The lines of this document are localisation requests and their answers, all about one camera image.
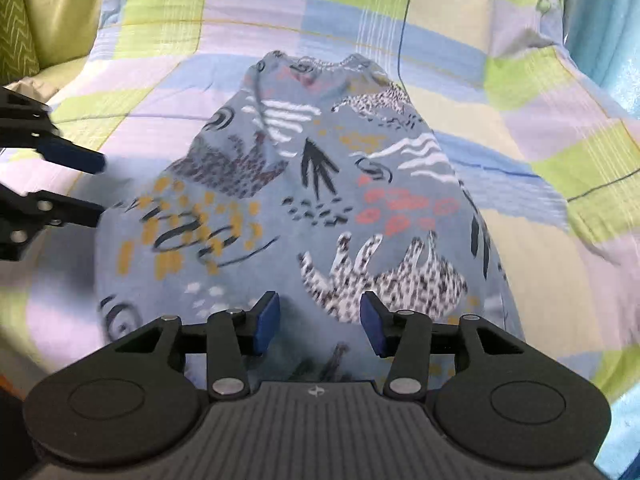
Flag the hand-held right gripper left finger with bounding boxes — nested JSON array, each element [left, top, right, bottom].
[[114, 291, 281, 401]]

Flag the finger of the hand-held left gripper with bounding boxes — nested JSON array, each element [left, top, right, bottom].
[[0, 184, 103, 261], [0, 85, 107, 175]]

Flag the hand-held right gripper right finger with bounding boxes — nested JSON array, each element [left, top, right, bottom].
[[360, 291, 526, 401]]

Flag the blue patterned pants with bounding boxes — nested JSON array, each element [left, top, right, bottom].
[[92, 51, 526, 391]]

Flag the beige cloth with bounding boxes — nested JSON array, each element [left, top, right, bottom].
[[2, 76, 58, 103]]

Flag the green zigzag pillow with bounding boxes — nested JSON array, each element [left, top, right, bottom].
[[0, 0, 41, 86]]

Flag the green covered sofa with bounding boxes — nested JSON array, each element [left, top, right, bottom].
[[20, 0, 111, 106]]

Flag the plaid blanket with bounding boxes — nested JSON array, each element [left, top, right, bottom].
[[0, 0, 640, 411]]

